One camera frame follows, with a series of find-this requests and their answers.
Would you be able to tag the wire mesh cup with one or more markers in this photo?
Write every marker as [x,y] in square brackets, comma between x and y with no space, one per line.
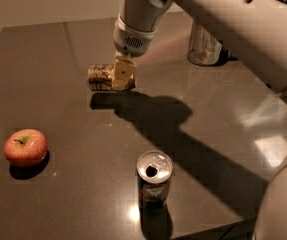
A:
[204,49]

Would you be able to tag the orange patterned soda can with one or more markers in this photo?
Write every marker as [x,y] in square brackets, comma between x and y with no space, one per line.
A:
[99,78]

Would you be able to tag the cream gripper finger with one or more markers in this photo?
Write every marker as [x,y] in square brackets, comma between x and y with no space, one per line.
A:
[124,68]

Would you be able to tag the red apple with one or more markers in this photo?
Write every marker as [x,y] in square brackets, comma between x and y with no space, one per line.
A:
[25,148]

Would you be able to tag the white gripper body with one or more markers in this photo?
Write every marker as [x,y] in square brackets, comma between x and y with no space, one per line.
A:
[132,40]

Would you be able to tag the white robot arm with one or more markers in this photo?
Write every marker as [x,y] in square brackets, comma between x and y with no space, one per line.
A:
[255,31]

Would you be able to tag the dark upright soda can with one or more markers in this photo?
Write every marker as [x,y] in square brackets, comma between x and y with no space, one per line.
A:
[154,169]

